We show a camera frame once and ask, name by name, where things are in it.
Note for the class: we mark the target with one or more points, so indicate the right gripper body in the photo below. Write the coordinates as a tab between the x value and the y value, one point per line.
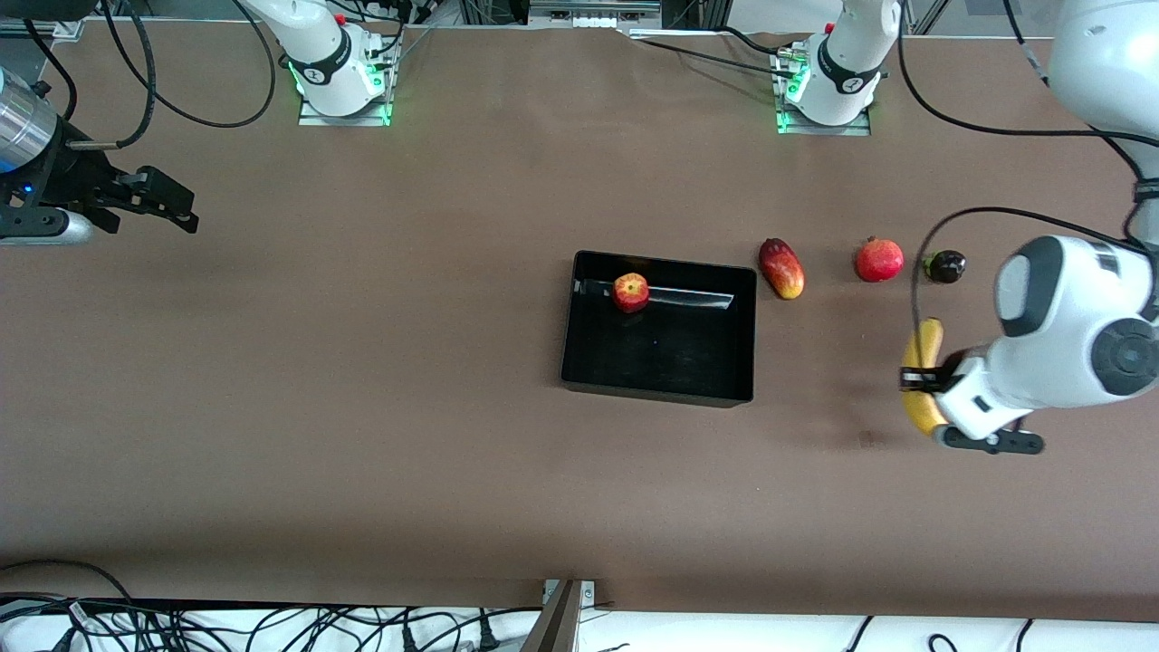
74	177

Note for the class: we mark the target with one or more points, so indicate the yellow banana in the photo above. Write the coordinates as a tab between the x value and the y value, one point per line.
925	344

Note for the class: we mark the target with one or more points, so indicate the black plastic box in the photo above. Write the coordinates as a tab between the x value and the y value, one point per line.
661	362

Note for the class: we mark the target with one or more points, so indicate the red apple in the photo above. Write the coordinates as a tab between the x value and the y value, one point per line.
630	292

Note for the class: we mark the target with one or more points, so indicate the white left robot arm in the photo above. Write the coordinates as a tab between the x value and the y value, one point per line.
1059	317

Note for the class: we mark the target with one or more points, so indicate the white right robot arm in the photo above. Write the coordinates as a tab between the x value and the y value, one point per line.
326	54

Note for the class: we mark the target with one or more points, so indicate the dark purple eggplant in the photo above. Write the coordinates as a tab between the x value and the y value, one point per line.
946	267

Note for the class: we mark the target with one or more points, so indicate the red pomegranate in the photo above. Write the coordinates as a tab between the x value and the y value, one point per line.
879	260

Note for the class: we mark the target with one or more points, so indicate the red yellow mango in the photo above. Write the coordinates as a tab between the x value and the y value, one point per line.
781	269

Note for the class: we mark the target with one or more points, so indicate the brown table cover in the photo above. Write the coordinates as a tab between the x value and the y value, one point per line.
579	507

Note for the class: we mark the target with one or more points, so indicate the grey power strip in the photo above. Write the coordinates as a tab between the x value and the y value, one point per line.
593	16

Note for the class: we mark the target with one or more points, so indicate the aluminium frame profile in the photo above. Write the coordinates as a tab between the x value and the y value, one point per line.
63	27

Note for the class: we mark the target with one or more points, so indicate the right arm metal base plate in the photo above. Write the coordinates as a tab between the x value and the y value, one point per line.
344	119

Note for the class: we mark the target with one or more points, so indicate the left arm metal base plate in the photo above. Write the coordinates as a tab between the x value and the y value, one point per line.
824	129

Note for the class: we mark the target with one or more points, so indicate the aluminium camera post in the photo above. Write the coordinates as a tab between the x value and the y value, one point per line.
557	625

